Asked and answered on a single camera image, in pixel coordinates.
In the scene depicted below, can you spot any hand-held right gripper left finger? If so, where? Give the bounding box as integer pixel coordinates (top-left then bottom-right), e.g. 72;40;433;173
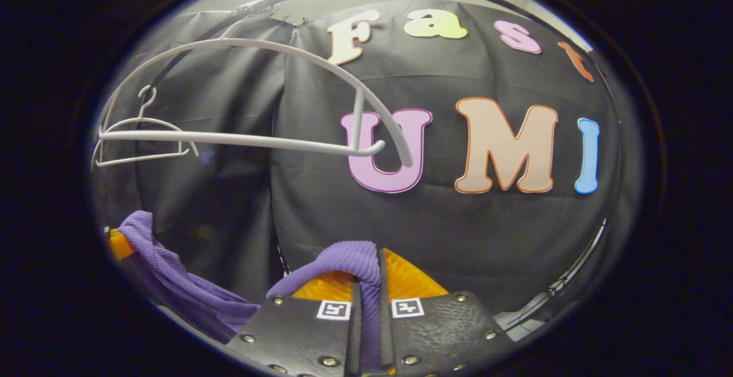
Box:
226;271;362;377

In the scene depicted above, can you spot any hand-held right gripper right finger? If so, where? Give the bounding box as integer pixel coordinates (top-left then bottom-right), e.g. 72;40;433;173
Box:
378;248;511;377

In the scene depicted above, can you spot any purple ribbed shirt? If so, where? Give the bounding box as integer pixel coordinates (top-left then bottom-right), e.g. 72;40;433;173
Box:
117;211;383;375

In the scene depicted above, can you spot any white plastic clothes hanger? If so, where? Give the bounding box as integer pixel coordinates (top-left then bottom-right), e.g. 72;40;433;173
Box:
92;85;199;169
98;38;414;169

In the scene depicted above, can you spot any black backdrop cloth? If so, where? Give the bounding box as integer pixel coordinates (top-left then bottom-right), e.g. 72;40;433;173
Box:
90;0;630;332

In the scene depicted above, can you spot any clear tape wad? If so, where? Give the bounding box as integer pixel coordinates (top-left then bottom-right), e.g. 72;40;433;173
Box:
232;0;284;22

